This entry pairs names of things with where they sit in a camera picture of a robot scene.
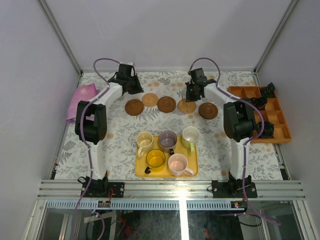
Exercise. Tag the dark brown wooden coaster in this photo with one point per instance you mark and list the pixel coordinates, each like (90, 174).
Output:
(134, 107)

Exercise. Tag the pink mug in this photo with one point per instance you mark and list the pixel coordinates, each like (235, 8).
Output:
(178, 165)

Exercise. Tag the pink folded cloth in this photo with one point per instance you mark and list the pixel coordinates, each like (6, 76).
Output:
(82, 93)

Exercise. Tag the purple mug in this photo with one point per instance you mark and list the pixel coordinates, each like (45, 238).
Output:
(167, 141)

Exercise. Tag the light green mug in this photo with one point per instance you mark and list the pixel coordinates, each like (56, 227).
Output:
(190, 138)

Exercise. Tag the dark fabric flower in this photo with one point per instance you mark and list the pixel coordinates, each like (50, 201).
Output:
(259, 102)
(268, 130)
(268, 91)

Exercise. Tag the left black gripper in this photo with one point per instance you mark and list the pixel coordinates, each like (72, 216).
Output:
(135, 85)

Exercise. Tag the yellow glass mug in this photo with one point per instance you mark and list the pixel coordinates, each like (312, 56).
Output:
(156, 161)

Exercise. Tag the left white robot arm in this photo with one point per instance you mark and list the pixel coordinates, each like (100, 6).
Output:
(91, 116)

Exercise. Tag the yellow plastic tray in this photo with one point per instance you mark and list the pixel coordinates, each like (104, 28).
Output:
(192, 157)

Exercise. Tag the orange compartment organizer box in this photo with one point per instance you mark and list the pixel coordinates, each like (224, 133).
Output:
(271, 112)

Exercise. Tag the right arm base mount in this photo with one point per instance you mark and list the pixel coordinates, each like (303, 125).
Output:
(233, 188)

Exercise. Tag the woven rattan coaster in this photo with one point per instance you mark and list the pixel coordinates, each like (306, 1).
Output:
(186, 107)
(150, 100)

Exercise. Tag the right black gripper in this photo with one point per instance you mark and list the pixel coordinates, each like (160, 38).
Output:
(189, 98)

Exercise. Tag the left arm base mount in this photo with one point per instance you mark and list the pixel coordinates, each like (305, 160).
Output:
(101, 188)

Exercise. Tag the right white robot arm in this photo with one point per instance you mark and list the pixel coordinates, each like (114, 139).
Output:
(238, 117)

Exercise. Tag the aluminium front rail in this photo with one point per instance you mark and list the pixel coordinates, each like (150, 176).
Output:
(268, 190)

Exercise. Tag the cream yellow mug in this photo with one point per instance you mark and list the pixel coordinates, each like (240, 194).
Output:
(145, 143)

